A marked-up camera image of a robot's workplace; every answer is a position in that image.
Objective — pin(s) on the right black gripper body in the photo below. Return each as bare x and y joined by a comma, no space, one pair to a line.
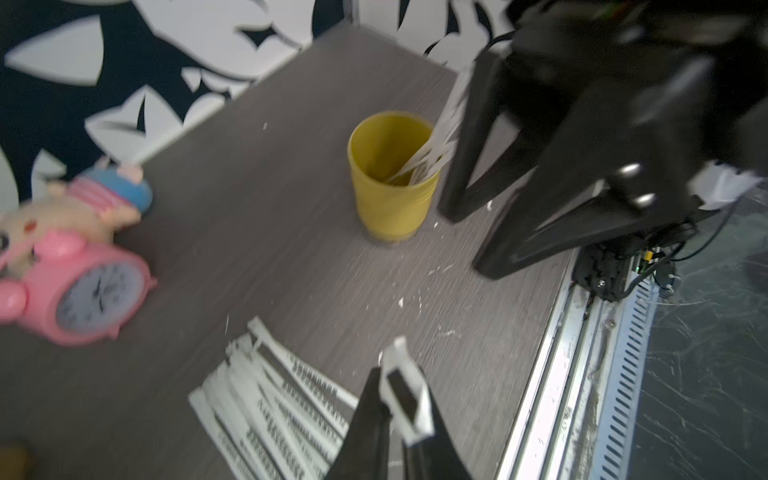
691,65

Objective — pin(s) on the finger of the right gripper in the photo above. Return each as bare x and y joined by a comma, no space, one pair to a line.
493,90
605,173

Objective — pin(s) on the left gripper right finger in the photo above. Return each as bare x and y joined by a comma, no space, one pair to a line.
434,457

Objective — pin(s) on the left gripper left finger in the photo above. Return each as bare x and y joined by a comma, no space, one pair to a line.
365,451

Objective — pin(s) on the eleventh white straw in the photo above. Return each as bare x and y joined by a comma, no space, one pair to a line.
299,366

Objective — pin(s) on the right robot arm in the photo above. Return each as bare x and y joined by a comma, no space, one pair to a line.
504,132

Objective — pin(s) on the bundle of wrapped straws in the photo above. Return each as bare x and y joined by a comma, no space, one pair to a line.
439,149

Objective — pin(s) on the yellow plastic cup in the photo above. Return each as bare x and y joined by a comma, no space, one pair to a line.
389,206

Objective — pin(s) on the pink alarm clock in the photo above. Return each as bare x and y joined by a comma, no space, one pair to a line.
77,292

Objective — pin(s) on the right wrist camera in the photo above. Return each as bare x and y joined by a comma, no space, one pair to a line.
717,185

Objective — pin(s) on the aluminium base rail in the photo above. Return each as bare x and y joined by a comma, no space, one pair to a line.
536,445

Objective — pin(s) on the white cable duct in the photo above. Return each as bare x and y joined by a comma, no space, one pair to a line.
616,423

